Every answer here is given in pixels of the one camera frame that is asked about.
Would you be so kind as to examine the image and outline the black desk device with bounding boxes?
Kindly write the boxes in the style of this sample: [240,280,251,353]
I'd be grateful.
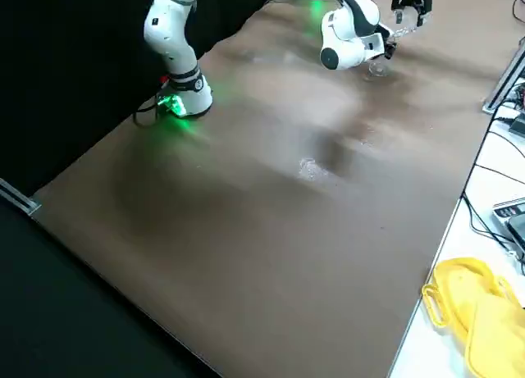
[508,111,525,138]

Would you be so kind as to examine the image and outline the yellow plastic lid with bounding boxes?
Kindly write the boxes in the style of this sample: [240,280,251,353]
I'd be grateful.
[464,291,525,378]

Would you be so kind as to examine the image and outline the aluminium frame rail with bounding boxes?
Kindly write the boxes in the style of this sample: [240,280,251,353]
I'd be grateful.
[0,176,43,218]

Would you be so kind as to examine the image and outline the aluminium camera post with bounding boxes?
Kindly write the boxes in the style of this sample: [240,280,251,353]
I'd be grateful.
[482,45,525,116]

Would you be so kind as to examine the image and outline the yellow plastic basket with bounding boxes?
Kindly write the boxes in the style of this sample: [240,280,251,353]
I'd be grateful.
[422,257,518,342]

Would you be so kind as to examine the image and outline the black base cable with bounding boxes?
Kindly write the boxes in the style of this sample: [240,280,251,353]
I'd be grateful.
[133,93,167,129]

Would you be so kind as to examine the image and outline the glass conical flask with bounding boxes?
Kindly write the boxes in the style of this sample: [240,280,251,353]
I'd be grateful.
[367,35,393,80]

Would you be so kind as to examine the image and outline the grey button device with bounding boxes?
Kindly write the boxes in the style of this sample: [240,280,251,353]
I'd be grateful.
[491,198,525,254]

